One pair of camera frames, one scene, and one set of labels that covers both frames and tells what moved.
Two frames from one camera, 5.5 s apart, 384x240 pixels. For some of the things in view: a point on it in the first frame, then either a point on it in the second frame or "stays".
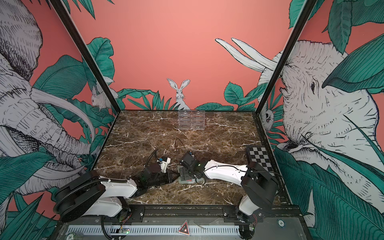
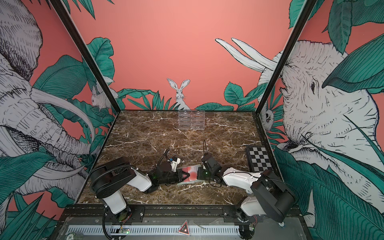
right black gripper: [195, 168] -> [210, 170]
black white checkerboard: [259, 154] stays
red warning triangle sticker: [184, 228] stays
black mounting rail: [74, 214] stays
